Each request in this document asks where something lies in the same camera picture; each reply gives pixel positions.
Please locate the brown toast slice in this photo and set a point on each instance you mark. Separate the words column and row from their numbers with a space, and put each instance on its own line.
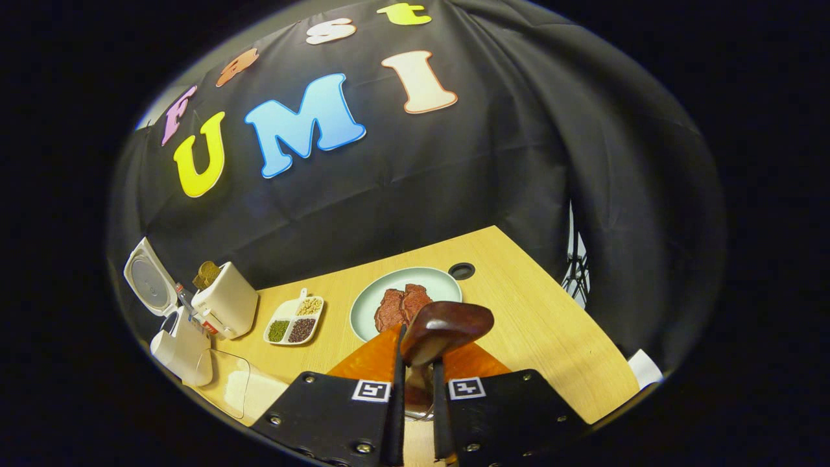
column 211, row 272
column 201, row 280

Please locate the white divided bean dish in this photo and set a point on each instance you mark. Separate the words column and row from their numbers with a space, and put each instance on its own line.
column 295, row 318

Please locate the pale green plate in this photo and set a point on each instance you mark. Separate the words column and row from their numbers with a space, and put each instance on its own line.
column 428, row 279

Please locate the white toaster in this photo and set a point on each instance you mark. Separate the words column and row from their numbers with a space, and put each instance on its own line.
column 227, row 305

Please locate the small bottle red label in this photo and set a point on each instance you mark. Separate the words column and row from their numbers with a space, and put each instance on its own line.
column 188, row 305

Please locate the white rice cooker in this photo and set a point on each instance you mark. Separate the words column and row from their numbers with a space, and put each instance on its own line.
column 185, row 357

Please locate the black backdrop cloth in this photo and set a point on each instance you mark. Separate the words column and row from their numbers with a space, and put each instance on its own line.
column 486, row 162

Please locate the white sheet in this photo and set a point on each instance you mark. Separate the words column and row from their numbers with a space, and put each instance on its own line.
column 645, row 370

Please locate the dark wooden spoon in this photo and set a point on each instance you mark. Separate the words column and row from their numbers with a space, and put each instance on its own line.
column 447, row 327

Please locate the black table grommet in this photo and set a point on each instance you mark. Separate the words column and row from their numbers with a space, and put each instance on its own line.
column 462, row 271

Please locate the brown meat slice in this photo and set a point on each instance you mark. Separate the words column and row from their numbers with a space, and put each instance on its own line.
column 389, row 311
column 416, row 299

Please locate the black tripod stand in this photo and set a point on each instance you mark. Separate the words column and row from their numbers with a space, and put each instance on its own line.
column 576, row 272

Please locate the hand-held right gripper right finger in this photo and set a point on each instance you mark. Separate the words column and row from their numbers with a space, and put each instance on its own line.
column 512, row 415

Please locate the clear rice tray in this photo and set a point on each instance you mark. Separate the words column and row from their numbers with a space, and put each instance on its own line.
column 259, row 395

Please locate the clear chopstick holder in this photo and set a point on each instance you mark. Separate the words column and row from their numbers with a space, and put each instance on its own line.
column 418, row 395

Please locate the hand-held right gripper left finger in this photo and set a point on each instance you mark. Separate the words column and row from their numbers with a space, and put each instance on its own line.
column 324, row 415

